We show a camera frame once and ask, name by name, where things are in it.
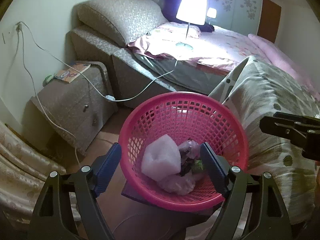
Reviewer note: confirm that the grey upholstered bed frame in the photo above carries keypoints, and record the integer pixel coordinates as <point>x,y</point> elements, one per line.
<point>127,75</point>

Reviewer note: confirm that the grey bedside cabinet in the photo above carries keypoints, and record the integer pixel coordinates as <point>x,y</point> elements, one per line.
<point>78,109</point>

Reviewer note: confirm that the colourful book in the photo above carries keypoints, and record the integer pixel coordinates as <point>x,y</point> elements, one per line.
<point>72,72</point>

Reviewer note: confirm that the dark wrapper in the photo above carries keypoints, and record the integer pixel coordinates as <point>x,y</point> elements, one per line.
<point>187,160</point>

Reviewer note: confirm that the dark purple plush toy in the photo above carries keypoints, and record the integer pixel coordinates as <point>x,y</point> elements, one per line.
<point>169,10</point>

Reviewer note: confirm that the glass floral wardrobe doors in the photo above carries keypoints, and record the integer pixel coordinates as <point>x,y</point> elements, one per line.
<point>241,16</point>

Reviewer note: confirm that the cat print plastic bag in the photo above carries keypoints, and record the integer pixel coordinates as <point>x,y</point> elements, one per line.
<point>183,185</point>

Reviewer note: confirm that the green pea snack packet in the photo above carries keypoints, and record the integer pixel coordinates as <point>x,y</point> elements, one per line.
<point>197,167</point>

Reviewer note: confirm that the brown wooden door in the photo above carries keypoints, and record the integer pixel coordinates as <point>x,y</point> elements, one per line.
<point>269,20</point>

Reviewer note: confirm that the pink folded duvet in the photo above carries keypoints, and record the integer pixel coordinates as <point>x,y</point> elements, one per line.
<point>282,61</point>

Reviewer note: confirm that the white foam packing piece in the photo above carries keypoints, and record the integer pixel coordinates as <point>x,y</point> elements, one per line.
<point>161,159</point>

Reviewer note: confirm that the pink plastic mesh basket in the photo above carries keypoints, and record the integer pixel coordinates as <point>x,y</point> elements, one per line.
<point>182,116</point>

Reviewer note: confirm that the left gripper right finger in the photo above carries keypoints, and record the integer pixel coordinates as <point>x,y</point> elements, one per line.
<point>218,170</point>

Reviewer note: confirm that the beige patterned curtain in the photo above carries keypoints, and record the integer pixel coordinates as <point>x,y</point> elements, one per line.
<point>23,173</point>

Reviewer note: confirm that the lit white table lamp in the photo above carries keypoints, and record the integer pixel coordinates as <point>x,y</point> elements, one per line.
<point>191,12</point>

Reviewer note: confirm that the pink floral bed sheet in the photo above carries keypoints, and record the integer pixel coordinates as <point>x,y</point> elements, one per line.
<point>217,52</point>

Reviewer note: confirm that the small green gadget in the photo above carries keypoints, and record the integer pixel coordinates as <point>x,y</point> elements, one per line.
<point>47,80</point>

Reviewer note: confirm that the grey patterned headboard cushion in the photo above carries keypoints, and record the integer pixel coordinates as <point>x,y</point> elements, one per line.
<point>122,21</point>

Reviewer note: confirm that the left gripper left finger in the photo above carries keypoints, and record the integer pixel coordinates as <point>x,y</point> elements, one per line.
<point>104,168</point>

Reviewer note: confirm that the white wall socket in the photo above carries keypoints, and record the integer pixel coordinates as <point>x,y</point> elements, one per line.
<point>8,32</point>

